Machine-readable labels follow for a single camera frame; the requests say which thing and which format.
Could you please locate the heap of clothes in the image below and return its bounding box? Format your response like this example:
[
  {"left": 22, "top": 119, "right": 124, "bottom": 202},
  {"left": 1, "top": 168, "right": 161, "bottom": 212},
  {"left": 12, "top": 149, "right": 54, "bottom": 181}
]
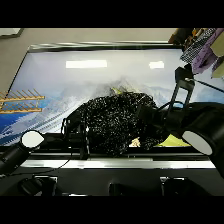
[{"left": 167, "top": 28, "right": 202, "bottom": 47}]

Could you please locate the purple garment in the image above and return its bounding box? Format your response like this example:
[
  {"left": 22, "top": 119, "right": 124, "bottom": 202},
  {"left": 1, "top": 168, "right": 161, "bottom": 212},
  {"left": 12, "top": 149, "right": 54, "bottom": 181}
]
[{"left": 191, "top": 29, "right": 224, "bottom": 75}]

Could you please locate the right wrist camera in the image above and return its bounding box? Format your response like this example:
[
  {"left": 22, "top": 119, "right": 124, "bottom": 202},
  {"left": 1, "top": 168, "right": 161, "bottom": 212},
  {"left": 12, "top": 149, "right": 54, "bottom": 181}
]
[{"left": 165, "top": 65, "right": 196, "bottom": 125}]

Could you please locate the black cable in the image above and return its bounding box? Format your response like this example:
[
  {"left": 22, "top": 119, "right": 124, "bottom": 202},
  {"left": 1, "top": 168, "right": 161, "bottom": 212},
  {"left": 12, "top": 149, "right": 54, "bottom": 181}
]
[{"left": 0, "top": 153, "right": 74, "bottom": 178}]

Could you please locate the silver frame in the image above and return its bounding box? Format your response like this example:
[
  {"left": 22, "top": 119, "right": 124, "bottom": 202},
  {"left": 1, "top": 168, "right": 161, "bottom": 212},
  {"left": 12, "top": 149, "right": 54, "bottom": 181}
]
[{"left": 0, "top": 150, "right": 224, "bottom": 197}]

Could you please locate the black floral garment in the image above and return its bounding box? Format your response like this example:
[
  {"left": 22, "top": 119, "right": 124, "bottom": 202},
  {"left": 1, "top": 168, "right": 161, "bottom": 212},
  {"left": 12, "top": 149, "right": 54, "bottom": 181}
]
[{"left": 66, "top": 91, "right": 170, "bottom": 158}]

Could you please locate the checked garment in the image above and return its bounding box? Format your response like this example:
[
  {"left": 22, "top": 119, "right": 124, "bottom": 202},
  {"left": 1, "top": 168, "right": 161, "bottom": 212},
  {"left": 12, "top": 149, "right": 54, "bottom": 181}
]
[{"left": 179, "top": 28, "right": 218, "bottom": 65}]

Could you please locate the pale green garment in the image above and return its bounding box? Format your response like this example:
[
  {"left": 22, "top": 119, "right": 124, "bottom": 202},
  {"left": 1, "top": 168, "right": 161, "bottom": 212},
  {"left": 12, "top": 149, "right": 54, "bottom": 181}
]
[{"left": 210, "top": 33, "right": 224, "bottom": 80}]

